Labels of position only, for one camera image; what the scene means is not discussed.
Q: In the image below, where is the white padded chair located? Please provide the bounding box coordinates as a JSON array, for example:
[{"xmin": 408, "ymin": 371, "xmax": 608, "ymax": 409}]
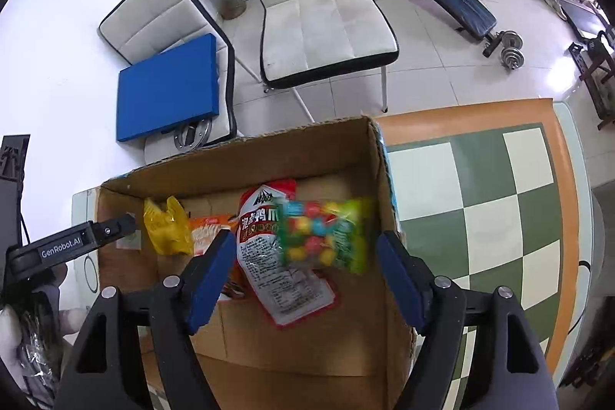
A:
[{"xmin": 223, "ymin": 0, "xmax": 402, "ymax": 114}]

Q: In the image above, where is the orange panda snack packet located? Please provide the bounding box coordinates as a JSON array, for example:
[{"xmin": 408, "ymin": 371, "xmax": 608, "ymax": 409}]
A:
[{"xmin": 189, "ymin": 214, "xmax": 246, "ymax": 301}]

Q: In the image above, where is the blue cushion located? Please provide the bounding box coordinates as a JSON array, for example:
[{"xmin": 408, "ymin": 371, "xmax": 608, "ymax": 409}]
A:
[{"xmin": 116, "ymin": 33, "xmax": 219, "ymax": 141}]

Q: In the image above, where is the dark wooden stool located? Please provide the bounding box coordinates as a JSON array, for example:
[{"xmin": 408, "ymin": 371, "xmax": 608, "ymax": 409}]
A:
[{"xmin": 568, "ymin": 30, "xmax": 614, "ymax": 131}]

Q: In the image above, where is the checkered table mat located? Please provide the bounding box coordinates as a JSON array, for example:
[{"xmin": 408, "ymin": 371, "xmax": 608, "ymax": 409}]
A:
[{"xmin": 378, "ymin": 99, "xmax": 591, "ymax": 380}]

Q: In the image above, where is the white chair with blue cushion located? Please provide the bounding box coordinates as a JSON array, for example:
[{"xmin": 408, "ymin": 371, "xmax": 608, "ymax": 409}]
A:
[{"xmin": 98, "ymin": 0, "xmax": 239, "ymax": 146}]

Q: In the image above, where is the chrome dumbbell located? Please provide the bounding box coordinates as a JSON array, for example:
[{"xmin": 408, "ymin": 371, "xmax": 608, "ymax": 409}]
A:
[{"xmin": 483, "ymin": 30, "xmax": 525, "ymax": 71}]

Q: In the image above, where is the red white duck feet packet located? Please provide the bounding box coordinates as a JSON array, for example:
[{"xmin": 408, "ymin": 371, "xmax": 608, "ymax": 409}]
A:
[{"xmin": 237, "ymin": 179, "xmax": 337, "ymax": 328}]

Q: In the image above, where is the green colourful candy bag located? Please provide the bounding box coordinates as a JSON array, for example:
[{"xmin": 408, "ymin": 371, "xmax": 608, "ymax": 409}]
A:
[{"xmin": 275, "ymin": 198, "xmax": 372, "ymax": 275}]

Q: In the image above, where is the cardboard box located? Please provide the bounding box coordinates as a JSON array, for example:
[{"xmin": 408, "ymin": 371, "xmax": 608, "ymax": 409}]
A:
[{"xmin": 96, "ymin": 116, "xmax": 414, "ymax": 409}]

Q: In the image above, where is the yellow snack packet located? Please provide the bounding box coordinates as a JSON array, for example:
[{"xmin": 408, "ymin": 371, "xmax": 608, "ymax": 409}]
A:
[{"xmin": 143, "ymin": 196, "xmax": 194, "ymax": 256}]

